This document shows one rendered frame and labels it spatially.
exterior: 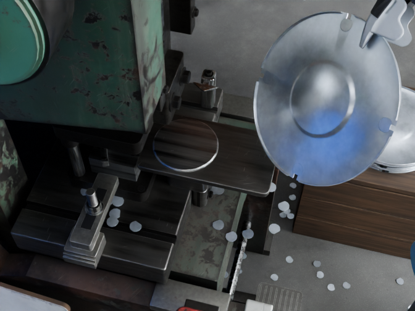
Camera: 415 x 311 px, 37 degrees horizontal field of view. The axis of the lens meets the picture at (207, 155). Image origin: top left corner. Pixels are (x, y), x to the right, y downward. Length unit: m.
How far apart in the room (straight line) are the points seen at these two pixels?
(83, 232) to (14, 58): 0.55
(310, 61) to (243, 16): 1.54
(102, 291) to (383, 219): 0.92
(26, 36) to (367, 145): 0.59
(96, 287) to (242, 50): 1.45
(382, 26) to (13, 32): 0.58
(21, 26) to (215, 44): 1.93
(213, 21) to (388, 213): 1.16
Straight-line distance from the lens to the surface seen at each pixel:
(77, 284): 1.22
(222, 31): 2.53
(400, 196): 1.73
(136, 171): 1.16
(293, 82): 1.09
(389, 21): 0.99
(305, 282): 1.91
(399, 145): 1.75
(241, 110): 1.41
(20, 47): 0.60
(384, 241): 1.94
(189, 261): 1.19
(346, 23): 1.04
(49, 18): 0.58
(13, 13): 0.57
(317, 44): 1.07
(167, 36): 1.04
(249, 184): 1.12
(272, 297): 1.70
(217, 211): 1.25
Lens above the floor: 1.72
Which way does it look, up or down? 54 degrees down
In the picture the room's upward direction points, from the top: 1 degrees clockwise
